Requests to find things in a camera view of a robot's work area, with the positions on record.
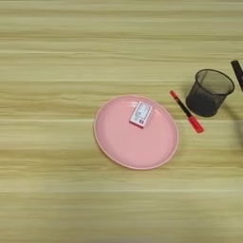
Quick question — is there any black mesh pen cup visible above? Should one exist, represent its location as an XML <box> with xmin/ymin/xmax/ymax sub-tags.
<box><xmin>185</xmin><ymin>68</ymin><xmax>235</xmax><ymax>118</ymax></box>

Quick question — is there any small white and red box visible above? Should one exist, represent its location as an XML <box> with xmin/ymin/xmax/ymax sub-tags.
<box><xmin>128</xmin><ymin>101</ymin><xmax>154</xmax><ymax>129</ymax></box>

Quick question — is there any red and black marker pen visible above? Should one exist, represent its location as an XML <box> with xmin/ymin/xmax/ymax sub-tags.
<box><xmin>169</xmin><ymin>89</ymin><xmax>205</xmax><ymax>135</ymax></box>

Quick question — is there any round pink plate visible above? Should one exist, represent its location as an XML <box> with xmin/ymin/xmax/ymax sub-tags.
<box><xmin>93</xmin><ymin>94</ymin><xmax>180</xmax><ymax>171</ymax></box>

